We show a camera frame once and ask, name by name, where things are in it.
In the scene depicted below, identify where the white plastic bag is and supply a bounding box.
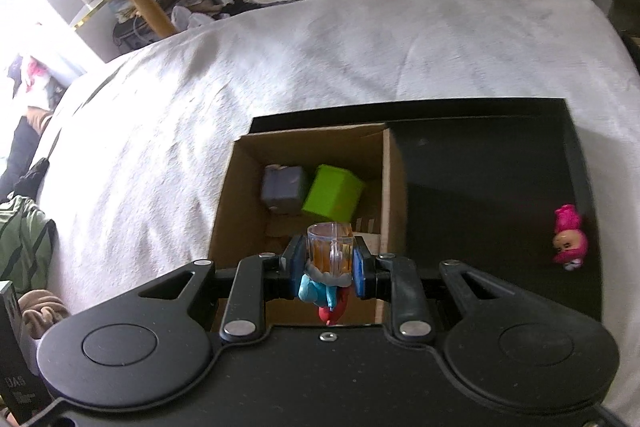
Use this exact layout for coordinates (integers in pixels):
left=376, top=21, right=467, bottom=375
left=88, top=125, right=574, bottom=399
left=171, top=5, right=213, bottom=30

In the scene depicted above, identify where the pink and white cloth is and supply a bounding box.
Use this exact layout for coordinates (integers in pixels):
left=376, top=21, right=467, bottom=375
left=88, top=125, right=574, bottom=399
left=7, top=54, right=53, bottom=100

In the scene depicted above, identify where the green cube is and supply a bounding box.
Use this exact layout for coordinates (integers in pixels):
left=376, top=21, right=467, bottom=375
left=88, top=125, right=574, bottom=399
left=301, top=164, right=366, bottom=222

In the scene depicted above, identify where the black printed box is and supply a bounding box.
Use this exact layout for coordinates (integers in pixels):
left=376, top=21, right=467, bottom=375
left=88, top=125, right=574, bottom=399
left=0, top=279, right=56, bottom=423

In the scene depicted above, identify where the toy figure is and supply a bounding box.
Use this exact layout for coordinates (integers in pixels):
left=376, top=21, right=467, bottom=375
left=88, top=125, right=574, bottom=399
left=297, top=222, right=357, bottom=327

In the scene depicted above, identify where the brown cardboard box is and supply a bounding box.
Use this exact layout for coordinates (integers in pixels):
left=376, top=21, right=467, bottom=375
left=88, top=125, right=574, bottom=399
left=207, top=122, right=408, bottom=333

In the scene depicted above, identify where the brown plush cloth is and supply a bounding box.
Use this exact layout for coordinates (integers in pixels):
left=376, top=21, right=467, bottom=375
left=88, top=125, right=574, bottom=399
left=17, top=289, right=71, bottom=338

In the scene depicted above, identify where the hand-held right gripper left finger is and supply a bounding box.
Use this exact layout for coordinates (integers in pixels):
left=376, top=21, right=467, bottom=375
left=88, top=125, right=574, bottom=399
left=75, top=234, right=307, bottom=342

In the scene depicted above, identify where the pink doll toy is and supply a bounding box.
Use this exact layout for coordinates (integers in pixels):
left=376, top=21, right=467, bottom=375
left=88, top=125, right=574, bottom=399
left=551, top=203, right=590, bottom=272

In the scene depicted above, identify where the green clothing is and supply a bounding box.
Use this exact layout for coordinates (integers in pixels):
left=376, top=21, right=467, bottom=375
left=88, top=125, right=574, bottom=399
left=0, top=196, right=56, bottom=293

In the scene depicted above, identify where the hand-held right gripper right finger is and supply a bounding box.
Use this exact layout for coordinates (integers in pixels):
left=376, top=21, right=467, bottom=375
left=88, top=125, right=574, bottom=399
left=352, top=239, right=576, bottom=342

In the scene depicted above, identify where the grey cube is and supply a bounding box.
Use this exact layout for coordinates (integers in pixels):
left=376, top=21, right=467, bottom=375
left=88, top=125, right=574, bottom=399
left=260, top=164, right=307, bottom=215

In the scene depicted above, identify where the dark clothing pile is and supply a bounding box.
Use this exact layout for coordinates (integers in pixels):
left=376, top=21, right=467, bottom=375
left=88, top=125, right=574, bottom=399
left=0, top=107, right=56, bottom=202

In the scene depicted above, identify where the white bed blanket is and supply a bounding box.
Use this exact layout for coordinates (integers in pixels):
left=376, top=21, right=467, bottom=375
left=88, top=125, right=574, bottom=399
left=17, top=0, right=640, bottom=423

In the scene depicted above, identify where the black shallow tray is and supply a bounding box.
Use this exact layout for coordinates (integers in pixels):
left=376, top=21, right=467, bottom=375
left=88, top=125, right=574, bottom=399
left=247, top=97, right=603, bottom=328

